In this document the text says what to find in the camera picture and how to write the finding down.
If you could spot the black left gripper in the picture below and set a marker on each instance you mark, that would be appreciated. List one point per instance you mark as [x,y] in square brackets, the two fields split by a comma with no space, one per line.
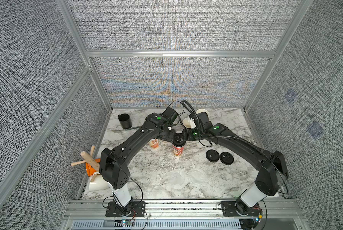
[169,135]

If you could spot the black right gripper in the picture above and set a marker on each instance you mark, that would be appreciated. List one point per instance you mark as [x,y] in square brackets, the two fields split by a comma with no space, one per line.
[186,136]

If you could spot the red milk tea paper cup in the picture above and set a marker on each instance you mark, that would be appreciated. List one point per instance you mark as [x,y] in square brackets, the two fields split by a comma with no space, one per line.
[178,151]

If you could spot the black plastic cup lid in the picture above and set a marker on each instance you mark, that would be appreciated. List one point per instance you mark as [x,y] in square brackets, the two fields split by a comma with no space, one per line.
[226,158]
[178,140]
[212,156]

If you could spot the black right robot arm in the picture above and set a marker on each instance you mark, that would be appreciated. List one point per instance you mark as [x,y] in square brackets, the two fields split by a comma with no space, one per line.
[271,166]

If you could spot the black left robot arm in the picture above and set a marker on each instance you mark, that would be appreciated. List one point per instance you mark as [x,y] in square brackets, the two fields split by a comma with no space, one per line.
[154,120]

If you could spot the middle yellow paper cup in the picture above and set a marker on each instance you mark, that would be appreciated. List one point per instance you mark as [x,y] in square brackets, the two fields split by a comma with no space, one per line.
[186,122]

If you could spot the back right paper cup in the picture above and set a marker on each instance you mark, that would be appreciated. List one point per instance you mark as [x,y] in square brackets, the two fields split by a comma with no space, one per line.
[202,111]

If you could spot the black cylindrical cup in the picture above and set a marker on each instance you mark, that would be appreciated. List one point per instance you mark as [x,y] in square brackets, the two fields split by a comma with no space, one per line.
[125,121]

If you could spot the wooden mug tree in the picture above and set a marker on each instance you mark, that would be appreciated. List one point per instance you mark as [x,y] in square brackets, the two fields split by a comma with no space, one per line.
[88,158]

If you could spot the white mug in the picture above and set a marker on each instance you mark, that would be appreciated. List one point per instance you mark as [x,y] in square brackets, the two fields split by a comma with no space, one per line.
[97,183]

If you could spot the orange mug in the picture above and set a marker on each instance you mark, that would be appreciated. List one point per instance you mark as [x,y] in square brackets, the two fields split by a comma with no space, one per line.
[90,170]

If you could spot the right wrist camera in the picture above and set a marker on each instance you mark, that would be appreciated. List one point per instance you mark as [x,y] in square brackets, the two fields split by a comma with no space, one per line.
[203,119]

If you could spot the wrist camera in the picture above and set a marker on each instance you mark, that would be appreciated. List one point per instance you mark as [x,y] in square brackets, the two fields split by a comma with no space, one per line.
[170,115]
[203,119]

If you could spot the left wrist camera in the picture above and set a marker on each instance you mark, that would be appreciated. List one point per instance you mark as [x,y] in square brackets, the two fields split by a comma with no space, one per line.
[170,115]

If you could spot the fork with teal handle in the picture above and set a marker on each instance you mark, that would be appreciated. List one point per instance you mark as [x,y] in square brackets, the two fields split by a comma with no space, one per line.
[123,130]

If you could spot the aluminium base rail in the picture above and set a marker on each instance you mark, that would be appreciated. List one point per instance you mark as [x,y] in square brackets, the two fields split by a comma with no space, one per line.
[187,214]

